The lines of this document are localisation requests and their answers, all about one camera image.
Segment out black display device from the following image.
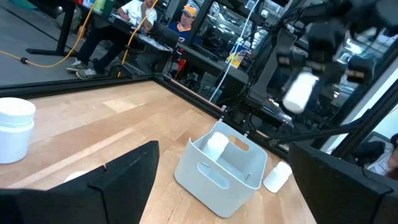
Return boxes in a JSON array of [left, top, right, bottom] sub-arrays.
[[150, 21, 180, 49]]

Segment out white cable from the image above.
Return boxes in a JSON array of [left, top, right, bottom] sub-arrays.
[[208, 0, 261, 103]]

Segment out person's grey sneaker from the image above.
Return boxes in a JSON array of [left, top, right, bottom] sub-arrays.
[[75, 68, 99, 80], [66, 58, 90, 72]]

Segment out yellow cable with black connector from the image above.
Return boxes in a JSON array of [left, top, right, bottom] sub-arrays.
[[0, 0, 99, 68]]

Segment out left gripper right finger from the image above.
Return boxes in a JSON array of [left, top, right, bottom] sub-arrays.
[[287, 141, 398, 224]]

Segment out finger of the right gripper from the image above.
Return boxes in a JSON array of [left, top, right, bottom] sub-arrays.
[[281, 67, 299, 94], [310, 67, 343, 106]]

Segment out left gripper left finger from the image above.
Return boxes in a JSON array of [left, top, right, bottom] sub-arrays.
[[0, 140, 160, 224]]

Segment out dark office desk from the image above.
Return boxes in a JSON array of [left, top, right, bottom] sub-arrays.
[[26, 0, 249, 94]]

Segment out long yellow extension cable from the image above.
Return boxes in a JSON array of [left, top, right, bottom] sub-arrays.
[[117, 0, 159, 78]]

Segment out person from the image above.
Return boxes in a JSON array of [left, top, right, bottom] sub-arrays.
[[167, 3, 201, 46], [353, 133, 398, 181], [66, 0, 159, 80]]

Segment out grey plastic basket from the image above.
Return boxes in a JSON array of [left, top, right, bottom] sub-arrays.
[[174, 121, 269, 218]]

